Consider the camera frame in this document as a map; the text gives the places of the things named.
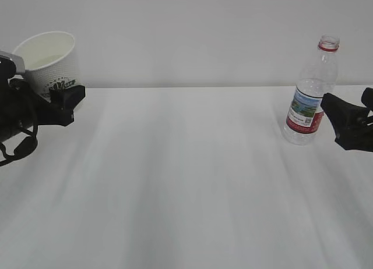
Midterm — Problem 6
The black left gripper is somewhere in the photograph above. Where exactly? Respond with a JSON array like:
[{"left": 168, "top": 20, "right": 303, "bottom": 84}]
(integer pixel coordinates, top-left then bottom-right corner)
[{"left": 1, "top": 78, "right": 86, "bottom": 144}]

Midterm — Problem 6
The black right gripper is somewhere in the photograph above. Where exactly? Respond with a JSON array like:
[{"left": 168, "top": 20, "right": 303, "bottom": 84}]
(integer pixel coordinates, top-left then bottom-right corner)
[{"left": 321, "top": 87, "right": 373, "bottom": 152}]

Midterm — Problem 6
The clear water bottle red label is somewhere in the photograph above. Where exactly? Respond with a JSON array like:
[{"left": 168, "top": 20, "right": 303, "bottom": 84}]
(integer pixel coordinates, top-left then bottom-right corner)
[{"left": 282, "top": 35, "right": 340, "bottom": 146}]

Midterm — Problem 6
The white paper coffee cup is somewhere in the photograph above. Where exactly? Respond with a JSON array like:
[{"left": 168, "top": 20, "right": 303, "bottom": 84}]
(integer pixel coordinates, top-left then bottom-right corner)
[{"left": 13, "top": 31, "right": 83, "bottom": 102}]

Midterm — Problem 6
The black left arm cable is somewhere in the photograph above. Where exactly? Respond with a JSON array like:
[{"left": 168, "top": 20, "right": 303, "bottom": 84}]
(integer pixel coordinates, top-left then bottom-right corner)
[{"left": 0, "top": 126, "right": 39, "bottom": 167}]

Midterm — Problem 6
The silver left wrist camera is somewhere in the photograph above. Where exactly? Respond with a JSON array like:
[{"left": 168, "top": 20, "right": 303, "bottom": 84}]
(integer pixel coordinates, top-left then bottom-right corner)
[{"left": 0, "top": 51, "right": 26, "bottom": 79}]

